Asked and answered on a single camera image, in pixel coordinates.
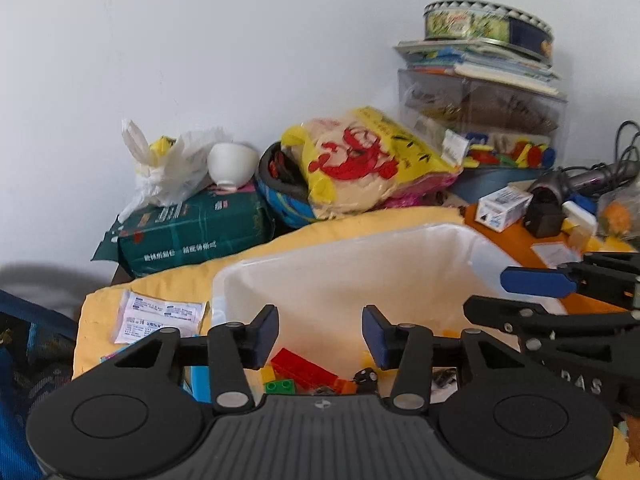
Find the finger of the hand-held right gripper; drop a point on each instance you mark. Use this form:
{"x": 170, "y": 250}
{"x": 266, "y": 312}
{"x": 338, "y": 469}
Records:
{"x": 495, "y": 312}
{"x": 535, "y": 280}

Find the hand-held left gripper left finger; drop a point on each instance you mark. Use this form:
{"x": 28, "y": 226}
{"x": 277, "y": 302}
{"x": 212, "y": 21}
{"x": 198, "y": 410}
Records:
{"x": 265, "y": 332}

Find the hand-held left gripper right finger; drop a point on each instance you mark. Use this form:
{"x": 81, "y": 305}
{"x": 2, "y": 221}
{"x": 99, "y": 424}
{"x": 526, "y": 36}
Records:
{"x": 375, "y": 335}

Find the small yellow building block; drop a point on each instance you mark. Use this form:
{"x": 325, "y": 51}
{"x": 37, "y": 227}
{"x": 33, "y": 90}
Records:
{"x": 269, "y": 374}

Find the black toy car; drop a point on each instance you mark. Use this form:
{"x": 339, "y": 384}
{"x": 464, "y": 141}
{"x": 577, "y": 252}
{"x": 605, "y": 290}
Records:
{"x": 365, "y": 377}

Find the red long building block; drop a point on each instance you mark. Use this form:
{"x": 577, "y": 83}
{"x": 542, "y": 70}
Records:
{"x": 300, "y": 365}

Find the small green building block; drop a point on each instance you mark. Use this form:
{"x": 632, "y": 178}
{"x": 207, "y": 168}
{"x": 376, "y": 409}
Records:
{"x": 280, "y": 386}

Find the orange building block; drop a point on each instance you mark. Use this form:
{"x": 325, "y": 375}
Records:
{"x": 345, "y": 386}

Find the white plastic bin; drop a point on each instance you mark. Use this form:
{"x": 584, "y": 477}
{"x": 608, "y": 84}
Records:
{"x": 350, "y": 280}

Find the grey toy car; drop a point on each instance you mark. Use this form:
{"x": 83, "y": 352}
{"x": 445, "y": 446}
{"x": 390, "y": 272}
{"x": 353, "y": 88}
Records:
{"x": 445, "y": 377}

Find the white paper card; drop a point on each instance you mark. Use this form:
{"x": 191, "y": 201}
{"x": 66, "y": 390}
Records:
{"x": 550, "y": 255}

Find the black power adapter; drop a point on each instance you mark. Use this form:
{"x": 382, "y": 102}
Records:
{"x": 542, "y": 220}

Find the white rectangular box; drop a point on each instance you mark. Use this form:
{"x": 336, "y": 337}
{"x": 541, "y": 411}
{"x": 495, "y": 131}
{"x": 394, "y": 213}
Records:
{"x": 580, "y": 217}

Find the small white medicine box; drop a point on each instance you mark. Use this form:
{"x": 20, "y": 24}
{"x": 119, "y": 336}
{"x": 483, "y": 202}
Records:
{"x": 500, "y": 207}

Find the light blue box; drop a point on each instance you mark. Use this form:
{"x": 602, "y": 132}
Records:
{"x": 200, "y": 382}

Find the clear bag with orange contents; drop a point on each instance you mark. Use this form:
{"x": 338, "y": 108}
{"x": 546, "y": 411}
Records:
{"x": 617, "y": 217}

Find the grey hair dryer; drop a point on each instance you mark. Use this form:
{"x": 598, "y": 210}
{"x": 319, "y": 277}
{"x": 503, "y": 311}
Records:
{"x": 585, "y": 180}

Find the grey blue tray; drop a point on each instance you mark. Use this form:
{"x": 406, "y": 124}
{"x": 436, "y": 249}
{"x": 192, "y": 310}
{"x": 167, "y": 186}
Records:
{"x": 480, "y": 182}

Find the yellow cloth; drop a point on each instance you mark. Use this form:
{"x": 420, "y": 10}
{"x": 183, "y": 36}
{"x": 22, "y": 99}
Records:
{"x": 165, "y": 280}

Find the white medicine sachets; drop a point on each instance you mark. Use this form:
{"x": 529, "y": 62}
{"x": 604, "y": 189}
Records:
{"x": 150, "y": 317}

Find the set of colourful toy shapes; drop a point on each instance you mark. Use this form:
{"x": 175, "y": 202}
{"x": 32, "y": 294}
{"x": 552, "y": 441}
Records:
{"x": 525, "y": 152}

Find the blue black helmet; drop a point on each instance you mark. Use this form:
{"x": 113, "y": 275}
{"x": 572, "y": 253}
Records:
{"x": 280, "y": 195}

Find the pink glitter bag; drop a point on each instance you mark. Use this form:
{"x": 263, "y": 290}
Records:
{"x": 410, "y": 201}

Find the clear acrylic box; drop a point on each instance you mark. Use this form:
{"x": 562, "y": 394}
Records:
{"x": 500, "y": 110}

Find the white bowl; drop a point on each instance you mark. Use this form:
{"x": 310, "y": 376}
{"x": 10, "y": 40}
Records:
{"x": 230, "y": 160}

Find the yellow red printed plastic bag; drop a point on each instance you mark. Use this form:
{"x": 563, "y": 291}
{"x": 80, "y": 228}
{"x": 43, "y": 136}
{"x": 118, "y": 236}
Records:
{"x": 350, "y": 160}

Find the white plastic bag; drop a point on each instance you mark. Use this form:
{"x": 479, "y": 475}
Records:
{"x": 175, "y": 165}

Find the stack of books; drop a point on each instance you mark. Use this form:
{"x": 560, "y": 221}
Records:
{"x": 475, "y": 62}

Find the dark blue mesh bag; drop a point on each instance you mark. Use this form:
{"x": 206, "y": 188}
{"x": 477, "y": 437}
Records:
{"x": 30, "y": 350}

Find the round printed tin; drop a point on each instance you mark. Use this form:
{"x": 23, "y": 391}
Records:
{"x": 475, "y": 22}

